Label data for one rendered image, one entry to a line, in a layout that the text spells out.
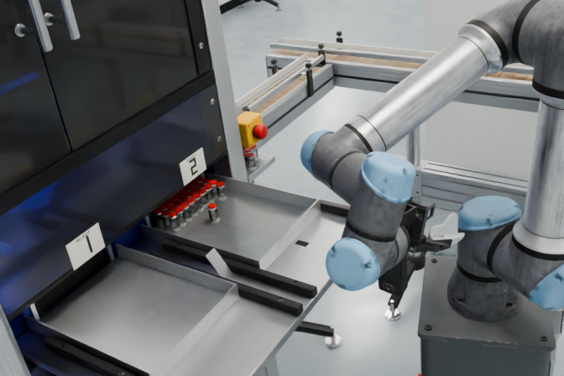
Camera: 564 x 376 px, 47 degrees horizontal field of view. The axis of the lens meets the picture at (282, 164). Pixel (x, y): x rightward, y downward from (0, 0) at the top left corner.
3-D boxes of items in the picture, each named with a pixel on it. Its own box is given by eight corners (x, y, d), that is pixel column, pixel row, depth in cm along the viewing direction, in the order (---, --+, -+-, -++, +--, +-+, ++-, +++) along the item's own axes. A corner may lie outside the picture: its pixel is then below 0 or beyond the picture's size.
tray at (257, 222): (143, 237, 156) (140, 224, 154) (210, 184, 174) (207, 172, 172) (261, 274, 138) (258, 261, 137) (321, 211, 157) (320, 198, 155)
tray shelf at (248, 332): (11, 352, 129) (7, 345, 128) (221, 180, 179) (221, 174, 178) (200, 449, 104) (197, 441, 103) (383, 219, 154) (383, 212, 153)
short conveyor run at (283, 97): (222, 183, 181) (213, 133, 174) (180, 173, 189) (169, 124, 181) (338, 89, 230) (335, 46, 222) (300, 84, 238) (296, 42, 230)
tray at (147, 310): (28, 328, 132) (23, 315, 130) (119, 255, 150) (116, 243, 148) (154, 388, 114) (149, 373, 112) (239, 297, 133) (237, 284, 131)
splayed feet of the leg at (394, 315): (379, 317, 248) (378, 289, 241) (428, 245, 283) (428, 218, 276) (399, 324, 244) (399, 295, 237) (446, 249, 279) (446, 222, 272)
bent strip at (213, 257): (209, 277, 139) (205, 255, 136) (217, 269, 141) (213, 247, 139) (264, 295, 132) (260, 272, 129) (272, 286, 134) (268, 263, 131)
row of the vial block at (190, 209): (169, 232, 156) (165, 216, 154) (215, 194, 169) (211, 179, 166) (176, 233, 155) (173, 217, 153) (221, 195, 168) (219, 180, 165)
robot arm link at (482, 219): (487, 234, 140) (490, 180, 133) (536, 266, 129) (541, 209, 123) (443, 255, 136) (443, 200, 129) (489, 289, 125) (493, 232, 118)
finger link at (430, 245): (457, 242, 112) (415, 243, 109) (455, 251, 113) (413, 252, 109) (441, 232, 116) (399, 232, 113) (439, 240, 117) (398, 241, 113)
